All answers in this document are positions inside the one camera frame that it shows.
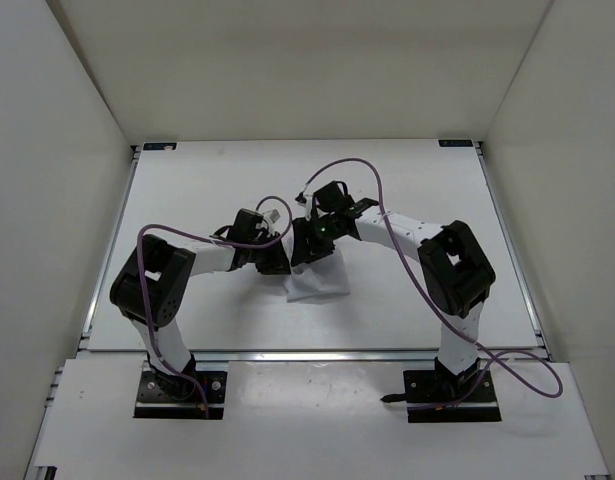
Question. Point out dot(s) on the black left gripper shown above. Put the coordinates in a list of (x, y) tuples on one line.
[(277, 264)]

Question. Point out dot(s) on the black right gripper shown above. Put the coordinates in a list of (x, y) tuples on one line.
[(307, 247)]

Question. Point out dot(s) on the white fabric skirt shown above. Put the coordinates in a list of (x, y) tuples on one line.
[(319, 282)]

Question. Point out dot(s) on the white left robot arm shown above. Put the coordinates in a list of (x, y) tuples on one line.
[(149, 288)]

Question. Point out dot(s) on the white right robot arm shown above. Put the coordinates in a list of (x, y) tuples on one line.
[(457, 275)]

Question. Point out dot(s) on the left teal corner label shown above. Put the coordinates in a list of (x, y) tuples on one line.
[(159, 146)]

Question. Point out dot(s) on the teal corner label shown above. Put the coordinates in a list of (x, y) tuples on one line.
[(455, 143), (159, 146)]

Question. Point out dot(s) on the right teal corner label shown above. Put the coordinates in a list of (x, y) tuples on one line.
[(455, 143)]

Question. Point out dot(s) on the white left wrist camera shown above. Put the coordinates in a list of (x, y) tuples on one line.
[(271, 217)]

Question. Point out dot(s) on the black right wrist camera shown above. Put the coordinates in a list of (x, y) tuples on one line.
[(332, 197)]

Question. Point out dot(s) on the aluminium table edge rail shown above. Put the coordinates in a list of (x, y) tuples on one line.
[(317, 356)]

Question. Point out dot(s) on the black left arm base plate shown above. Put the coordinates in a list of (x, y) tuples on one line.
[(153, 402)]

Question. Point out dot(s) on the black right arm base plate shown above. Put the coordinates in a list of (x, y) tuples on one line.
[(429, 401)]

